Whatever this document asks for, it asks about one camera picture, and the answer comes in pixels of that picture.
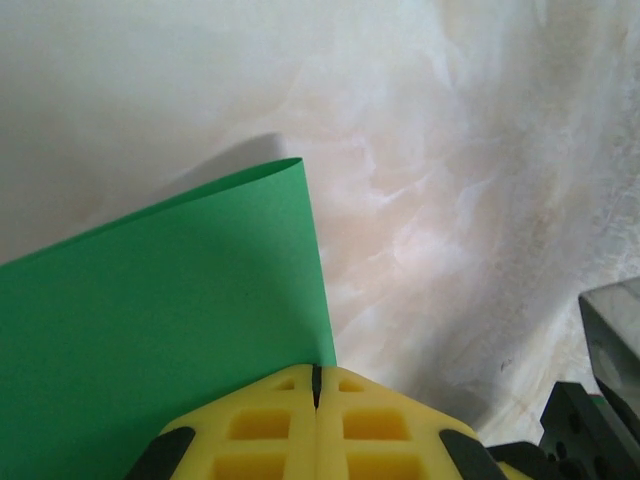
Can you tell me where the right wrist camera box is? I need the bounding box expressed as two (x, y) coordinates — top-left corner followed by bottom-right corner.
(578, 277), (640, 401)

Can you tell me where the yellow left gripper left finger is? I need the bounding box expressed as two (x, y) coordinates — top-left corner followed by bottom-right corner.
(130, 363), (321, 480)

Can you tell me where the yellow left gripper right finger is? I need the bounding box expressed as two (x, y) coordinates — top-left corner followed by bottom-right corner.
(313, 366), (506, 480)

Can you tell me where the green paper sheet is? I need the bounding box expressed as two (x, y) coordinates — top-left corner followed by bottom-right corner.
(0, 157), (337, 480)

